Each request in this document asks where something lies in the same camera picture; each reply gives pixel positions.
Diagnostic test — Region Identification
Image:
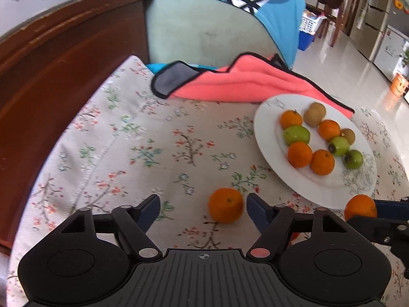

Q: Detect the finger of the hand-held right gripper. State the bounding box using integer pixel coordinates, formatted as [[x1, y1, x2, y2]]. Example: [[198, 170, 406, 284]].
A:
[[347, 216, 409, 247], [373, 198, 409, 214]]

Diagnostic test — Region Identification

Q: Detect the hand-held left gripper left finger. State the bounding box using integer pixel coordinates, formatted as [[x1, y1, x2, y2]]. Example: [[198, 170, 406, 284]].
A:
[[59, 194, 163, 260]]

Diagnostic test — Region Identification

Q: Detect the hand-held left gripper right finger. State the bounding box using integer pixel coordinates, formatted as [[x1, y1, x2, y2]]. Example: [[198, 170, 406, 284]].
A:
[[247, 193, 349, 260]]

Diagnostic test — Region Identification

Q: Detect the orange mandarin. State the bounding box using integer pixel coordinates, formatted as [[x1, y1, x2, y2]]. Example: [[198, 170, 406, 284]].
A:
[[311, 149, 335, 176], [208, 187, 244, 224], [280, 109, 303, 130], [344, 194, 378, 222], [287, 141, 313, 169], [317, 119, 341, 141]]

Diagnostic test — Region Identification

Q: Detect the green jujube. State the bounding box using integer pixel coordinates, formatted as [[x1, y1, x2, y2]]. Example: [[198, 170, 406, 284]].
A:
[[343, 149, 364, 170], [283, 125, 311, 146], [328, 136, 351, 157]]

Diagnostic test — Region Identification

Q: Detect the white plate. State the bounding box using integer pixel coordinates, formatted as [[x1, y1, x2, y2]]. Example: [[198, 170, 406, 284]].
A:
[[254, 94, 378, 211]]

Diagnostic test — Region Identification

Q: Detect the floral tablecloth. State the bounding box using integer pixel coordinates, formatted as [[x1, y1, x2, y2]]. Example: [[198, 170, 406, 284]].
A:
[[6, 54, 409, 307]]

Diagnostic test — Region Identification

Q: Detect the orange smiley stool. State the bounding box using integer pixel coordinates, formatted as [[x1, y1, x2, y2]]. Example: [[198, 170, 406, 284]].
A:
[[390, 73, 409, 98]]

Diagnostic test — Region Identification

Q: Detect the pink cloth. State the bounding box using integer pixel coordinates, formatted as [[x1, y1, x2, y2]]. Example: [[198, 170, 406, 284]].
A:
[[151, 51, 355, 118]]

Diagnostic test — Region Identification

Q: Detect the white appliance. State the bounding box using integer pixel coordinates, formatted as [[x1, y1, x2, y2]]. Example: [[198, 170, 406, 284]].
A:
[[372, 24, 409, 82]]

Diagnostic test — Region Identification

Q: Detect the brown wooden headboard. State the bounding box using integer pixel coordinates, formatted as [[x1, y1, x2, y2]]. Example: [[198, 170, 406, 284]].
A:
[[0, 0, 155, 256]]

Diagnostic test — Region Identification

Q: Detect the blue plastic crate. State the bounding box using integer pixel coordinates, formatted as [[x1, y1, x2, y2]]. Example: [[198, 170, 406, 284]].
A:
[[297, 29, 316, 52]]

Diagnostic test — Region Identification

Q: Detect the pale green cushion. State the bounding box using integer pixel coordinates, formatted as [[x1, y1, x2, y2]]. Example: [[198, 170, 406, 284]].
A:
[[145, 0, 290, 68]]

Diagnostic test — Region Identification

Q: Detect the silver refrigerator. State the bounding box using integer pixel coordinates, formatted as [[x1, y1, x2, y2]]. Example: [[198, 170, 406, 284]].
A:
[[347, 0, 398, 64]]

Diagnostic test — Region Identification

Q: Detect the white plastic basket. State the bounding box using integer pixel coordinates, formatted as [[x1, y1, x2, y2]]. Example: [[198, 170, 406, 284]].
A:
[[300, 11, 328, 35]]

